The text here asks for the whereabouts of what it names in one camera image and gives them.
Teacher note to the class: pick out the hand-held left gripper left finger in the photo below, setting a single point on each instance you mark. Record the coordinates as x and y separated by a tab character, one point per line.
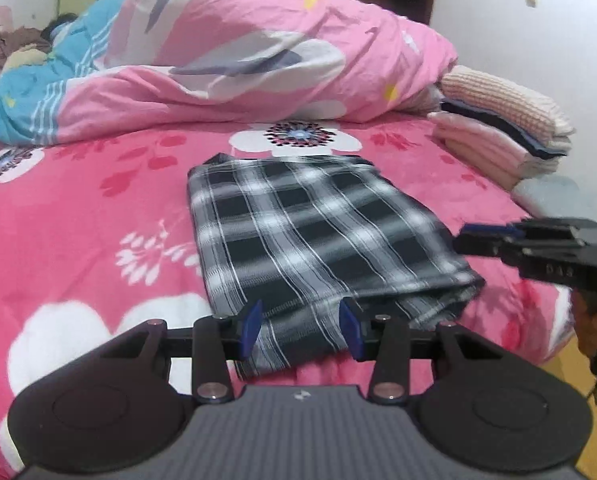
251	327

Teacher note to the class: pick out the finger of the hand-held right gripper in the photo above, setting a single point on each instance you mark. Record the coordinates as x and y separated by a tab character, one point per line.
493	231
478	246

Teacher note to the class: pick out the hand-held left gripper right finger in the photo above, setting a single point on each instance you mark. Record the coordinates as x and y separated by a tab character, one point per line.
351	330

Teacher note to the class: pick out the black white plaid pants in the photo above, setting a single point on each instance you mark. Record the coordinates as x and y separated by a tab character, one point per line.
303	230

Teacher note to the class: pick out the person's right hand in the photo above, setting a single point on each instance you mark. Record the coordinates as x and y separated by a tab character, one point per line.
591	330

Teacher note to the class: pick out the light grey folded towel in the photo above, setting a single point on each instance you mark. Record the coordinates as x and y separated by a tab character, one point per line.
558	200

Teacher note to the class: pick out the dark folded garment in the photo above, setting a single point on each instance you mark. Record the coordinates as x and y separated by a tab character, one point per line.
508	132

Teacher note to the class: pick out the pink floral blanket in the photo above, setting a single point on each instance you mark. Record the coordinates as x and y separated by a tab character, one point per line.
78	210

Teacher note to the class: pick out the pink and blue duvet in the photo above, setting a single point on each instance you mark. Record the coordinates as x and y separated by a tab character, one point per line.
228	50

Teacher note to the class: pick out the brown jacket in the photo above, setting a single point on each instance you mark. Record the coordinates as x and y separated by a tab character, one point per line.
8	42

